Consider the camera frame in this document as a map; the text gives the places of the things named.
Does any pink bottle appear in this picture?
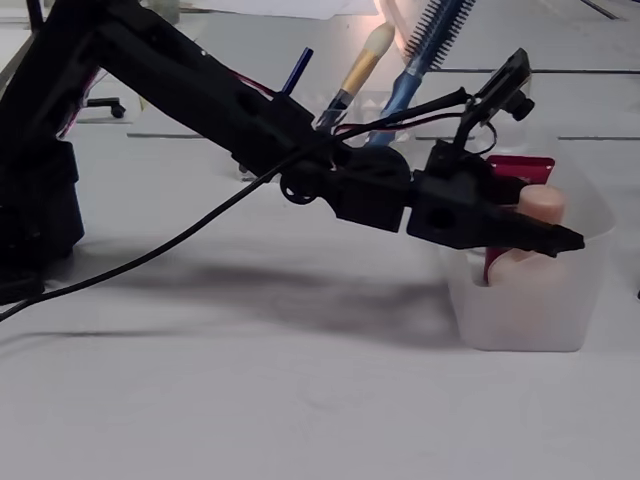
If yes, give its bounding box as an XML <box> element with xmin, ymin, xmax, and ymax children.
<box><xmin>487</xmin><ymin>185</ymin><xmax>569</xmax><ymax>287</ymax></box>

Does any makeup brush gold ferrule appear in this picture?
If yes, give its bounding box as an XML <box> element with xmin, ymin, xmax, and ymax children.
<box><xmin>314</xmin><ymin>24</ymin><xmax>396</xmax><ymax>129</ymax></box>

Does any clear plastic brush holder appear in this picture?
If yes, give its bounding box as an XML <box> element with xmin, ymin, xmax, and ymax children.
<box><xmin>309</xmin><ymin>89</ymin><xmax>429</xmax><ymax>149</ymax></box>

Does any blue round hair brush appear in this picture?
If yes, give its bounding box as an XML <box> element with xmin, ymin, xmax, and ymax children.
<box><xmin>367</xmin><ymin>0</ymin><xmax>477</xmax><ymax>147</ymax></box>

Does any red tube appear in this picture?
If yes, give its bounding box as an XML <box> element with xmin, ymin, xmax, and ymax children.
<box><xmin>482</xmin><ymin>155</ymin><xmax>556</xmax><ymax>286</ymax></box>

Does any frosted plastic tray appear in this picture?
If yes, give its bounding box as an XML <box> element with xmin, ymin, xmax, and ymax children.
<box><xmin>439</xmin><ymin>142</ymin><xmax>619</xmax><ymax>352</ymax></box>

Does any thin dark pencil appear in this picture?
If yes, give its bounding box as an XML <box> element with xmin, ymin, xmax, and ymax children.
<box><xmin>278</xmin><ymin>47</ymin><xmax>315</xmax><ymax>97</ymax></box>

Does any office chair base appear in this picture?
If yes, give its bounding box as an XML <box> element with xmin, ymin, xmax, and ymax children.
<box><xmin>82</xmin><ymin>96</ymin><xmax>126</xmax><ymax>120</ymax></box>

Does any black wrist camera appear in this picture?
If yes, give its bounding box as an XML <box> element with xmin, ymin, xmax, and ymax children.
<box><xmin>472</xmin><ymin>47</ymin><xmax>536</xmax><ymax>124</ymax></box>

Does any black camera cable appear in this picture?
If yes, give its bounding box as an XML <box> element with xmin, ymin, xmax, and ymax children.
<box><xmin>0</xmin><ymin>87</ymin><xmax>474</xmax><ymax>322</ymax></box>

